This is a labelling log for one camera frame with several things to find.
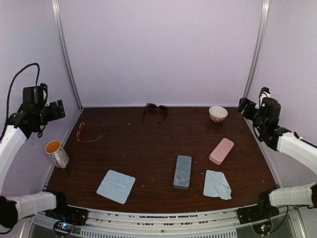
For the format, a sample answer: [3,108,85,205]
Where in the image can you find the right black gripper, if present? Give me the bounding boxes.
[237,97,266,134]

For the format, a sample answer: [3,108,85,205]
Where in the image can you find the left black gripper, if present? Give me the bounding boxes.
[35,99,65,125]

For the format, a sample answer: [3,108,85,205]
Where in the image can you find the pink glasses case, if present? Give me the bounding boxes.
[209,138,234,165]

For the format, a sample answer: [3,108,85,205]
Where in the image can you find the light blue cloth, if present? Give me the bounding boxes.
[203,170,232,200]
[96,170,136,204]

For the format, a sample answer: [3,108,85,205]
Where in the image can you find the grey-blue glasses case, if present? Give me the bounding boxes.
[173,155,192,190]

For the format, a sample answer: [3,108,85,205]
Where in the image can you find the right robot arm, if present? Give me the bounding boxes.
[237,87,317,224]

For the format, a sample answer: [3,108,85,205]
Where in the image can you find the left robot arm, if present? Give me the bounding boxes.
[0,83,71,235]

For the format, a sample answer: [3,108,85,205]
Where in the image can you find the dark sunglasses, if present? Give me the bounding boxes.
[142,103,169,125]

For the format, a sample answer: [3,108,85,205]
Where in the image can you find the white ceramic bowl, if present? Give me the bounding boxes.
[209,106,228,123]

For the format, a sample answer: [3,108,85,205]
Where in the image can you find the red framed eyeglasses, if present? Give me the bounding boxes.
[76,121,104,143]

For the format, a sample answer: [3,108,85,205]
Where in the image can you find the patterned mug orange inside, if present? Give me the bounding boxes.
[45,140,69,169]

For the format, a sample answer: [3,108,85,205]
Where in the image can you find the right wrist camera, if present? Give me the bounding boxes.
[259,87,271,105]

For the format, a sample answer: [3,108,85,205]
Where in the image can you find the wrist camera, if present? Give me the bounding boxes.
[40,83,48,105]
[259,87,271,105]

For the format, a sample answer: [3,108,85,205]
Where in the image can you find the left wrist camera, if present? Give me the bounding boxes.
[40,83,48,105]

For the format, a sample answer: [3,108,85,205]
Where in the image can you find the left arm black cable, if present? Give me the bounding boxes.
[0,62,41,139]

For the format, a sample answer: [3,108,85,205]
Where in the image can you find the right aluminium frame post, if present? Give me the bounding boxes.
[243,0,270,97]

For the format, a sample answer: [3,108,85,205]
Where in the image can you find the aluminium frame post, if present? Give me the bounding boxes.
[243,0,270,97]
[52,0,83,111]

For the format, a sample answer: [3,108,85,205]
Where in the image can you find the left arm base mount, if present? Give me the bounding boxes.
[45,207,89,238]

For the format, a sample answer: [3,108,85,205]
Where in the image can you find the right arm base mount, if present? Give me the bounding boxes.
[236,205,280,237]

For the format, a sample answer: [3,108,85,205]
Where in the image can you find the left aluminium frame post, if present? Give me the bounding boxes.
[52,0,83,111]

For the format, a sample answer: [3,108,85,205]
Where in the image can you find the aluminium front rail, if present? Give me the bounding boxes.
[19,195,309,238]

